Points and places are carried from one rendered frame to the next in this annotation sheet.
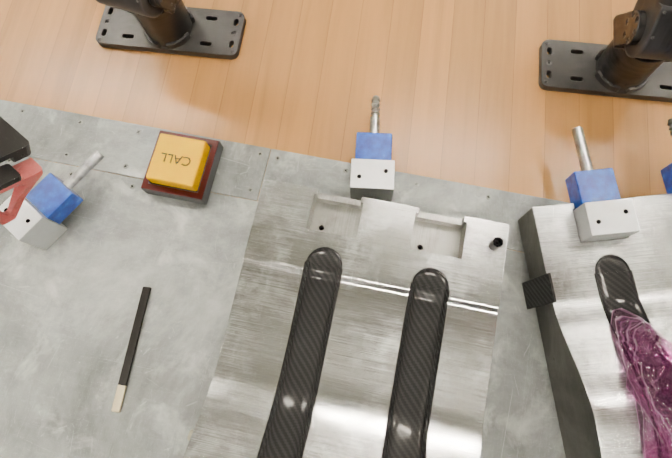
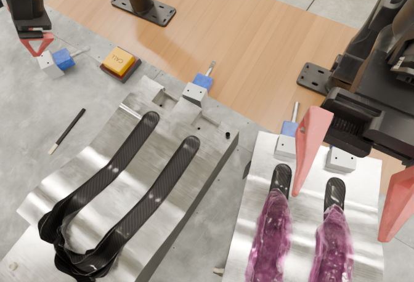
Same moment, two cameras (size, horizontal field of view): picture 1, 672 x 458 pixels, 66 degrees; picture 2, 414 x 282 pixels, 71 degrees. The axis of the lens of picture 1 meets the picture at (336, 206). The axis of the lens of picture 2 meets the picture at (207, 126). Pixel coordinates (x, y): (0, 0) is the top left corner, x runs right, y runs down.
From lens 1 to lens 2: 0.23 m
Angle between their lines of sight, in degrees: 9
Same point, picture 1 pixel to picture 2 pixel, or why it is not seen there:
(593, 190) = (289, 131)
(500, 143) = (265, 101)
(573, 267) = (265, 163)
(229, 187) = (136, 79)
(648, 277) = not seen: hidden behind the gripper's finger
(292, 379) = (117, 161)
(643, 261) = not seen: hidden behind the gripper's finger
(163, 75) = (131, 24)
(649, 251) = not seen: hidden behind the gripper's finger
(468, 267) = (212, 141)
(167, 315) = (87, 123)
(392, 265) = (179, 129)
